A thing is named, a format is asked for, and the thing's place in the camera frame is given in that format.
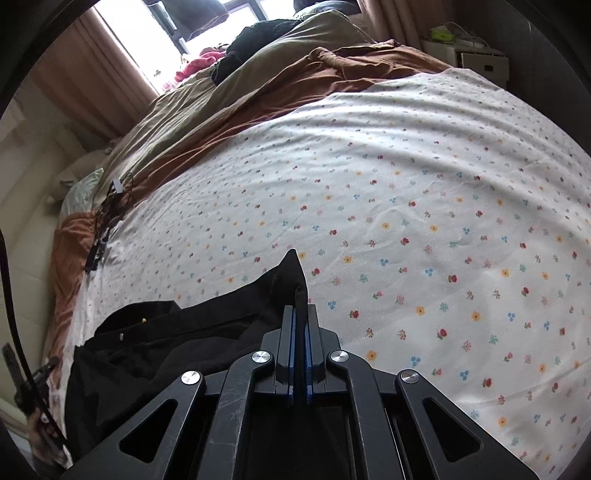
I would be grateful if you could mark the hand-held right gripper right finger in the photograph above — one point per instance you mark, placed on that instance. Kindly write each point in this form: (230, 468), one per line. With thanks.
(310, 341)

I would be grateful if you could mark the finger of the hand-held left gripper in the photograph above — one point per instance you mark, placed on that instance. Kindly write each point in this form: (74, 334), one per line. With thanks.
(45, 369)

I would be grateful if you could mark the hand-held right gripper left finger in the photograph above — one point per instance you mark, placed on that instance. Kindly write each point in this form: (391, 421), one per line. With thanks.
(290, 341)

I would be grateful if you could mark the black jacket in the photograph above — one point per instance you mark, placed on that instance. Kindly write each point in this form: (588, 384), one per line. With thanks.
(184, 332)

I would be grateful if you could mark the black clothes pile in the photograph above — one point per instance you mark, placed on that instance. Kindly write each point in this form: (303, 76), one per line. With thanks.
(249, 46)

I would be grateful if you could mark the bed with cream headboard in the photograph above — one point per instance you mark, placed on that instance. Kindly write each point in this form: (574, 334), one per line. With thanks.
(392, 207)

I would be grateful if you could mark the cream padded headboard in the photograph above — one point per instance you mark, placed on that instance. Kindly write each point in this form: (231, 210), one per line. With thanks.
(27, 207)

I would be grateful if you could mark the pale green pillow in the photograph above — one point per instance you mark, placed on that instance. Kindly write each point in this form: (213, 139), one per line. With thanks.
(83, 191)

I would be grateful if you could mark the brown blanket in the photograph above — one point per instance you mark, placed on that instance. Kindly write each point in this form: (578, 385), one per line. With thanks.
(258, 110)

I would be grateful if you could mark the red cloth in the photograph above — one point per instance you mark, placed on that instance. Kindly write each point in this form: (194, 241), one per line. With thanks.
(198, 64)

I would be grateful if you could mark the pink curtain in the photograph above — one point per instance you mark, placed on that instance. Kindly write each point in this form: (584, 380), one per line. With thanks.
(92, 74)
(392, 21)

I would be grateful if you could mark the beige duvet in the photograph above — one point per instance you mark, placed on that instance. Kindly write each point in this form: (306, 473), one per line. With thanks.
(295, 41)

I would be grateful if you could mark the white nightstand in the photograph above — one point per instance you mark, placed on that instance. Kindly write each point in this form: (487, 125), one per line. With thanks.
(480, 62)

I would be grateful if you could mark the green box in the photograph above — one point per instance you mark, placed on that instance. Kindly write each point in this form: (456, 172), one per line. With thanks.
(443, 33)

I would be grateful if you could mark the dark cloth pile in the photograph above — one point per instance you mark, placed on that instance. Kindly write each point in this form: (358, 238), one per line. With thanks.
(328, 5)

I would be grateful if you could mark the window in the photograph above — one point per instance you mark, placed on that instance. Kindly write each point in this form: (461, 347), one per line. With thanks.
(138, 32)

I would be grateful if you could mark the hanging dark garment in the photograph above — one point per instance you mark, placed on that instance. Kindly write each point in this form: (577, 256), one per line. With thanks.
(194, 9)

